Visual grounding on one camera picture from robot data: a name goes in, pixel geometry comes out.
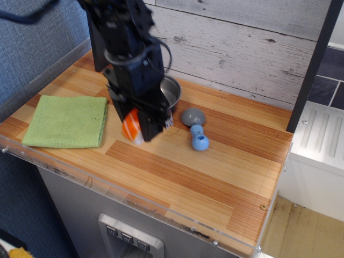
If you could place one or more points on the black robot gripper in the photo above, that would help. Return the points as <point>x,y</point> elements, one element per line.
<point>134,82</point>

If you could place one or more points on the orange white toy sushi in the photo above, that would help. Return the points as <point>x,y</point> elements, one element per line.
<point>131,129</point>

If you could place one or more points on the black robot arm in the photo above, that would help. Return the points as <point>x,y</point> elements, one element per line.
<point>124,25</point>

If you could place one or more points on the stainless steel pot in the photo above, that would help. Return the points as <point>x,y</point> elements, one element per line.
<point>172,91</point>

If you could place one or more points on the grey blue toy scoop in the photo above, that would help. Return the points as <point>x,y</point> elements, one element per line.
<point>195,118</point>

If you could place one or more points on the green folded cloth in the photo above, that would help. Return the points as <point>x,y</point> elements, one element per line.
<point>67,122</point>

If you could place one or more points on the silver dispenser button panel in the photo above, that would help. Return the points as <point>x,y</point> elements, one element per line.
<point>124,240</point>

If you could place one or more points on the yellow object at corner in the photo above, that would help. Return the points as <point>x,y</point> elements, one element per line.
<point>19,253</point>

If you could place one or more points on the white ribbed drainboard unit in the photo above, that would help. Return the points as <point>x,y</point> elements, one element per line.
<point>313,173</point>

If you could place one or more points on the black right shelf post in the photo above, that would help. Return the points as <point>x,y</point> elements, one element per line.
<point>318,54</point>

